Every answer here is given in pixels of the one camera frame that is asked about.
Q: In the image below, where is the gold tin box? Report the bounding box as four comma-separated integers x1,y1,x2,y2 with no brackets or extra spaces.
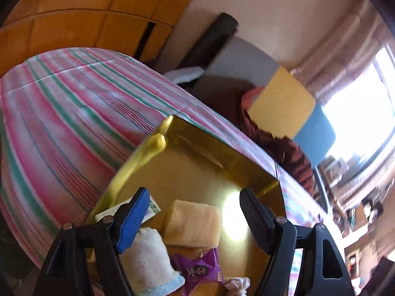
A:
85,115,286,296

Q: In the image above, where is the wooden wardrobe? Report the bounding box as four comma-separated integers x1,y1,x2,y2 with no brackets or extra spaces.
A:
0,0,210,77

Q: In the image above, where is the white card green label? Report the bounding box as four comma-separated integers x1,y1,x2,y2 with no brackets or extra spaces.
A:
94,193,161,222

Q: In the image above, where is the white sock blue cuff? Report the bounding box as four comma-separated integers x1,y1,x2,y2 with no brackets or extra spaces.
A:
122,227,186,293

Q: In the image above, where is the black rolled mat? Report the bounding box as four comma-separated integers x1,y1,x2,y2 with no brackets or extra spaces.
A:
185,13,239,68

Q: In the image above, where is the purple snack packet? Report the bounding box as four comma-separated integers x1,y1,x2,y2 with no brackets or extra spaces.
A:
171,247,226,296

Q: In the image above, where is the dark red jacket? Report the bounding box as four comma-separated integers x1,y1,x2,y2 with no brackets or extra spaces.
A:
200,86,315,196

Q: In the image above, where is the yellow sponge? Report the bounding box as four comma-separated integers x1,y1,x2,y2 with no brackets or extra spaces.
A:
163,199,222,249

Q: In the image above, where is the grey yellow blue chair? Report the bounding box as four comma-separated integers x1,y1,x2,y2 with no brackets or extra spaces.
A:
200,37,337,213

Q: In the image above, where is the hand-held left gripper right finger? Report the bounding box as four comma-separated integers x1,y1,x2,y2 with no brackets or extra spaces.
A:
240,188,354,296

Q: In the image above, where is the window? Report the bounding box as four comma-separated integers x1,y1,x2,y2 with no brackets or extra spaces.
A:
321,46,395,167

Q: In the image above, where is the striped pink green cloth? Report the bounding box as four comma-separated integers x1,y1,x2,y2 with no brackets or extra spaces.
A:
0,47,343,269

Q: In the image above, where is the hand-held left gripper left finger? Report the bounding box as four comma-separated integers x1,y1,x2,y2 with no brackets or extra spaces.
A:
34,187,151,296

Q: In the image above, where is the wooden side table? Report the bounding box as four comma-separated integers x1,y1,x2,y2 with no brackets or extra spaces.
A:
321,157,395,253

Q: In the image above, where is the beige patterned curtain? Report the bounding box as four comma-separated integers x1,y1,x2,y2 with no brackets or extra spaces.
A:
290,3,383,105

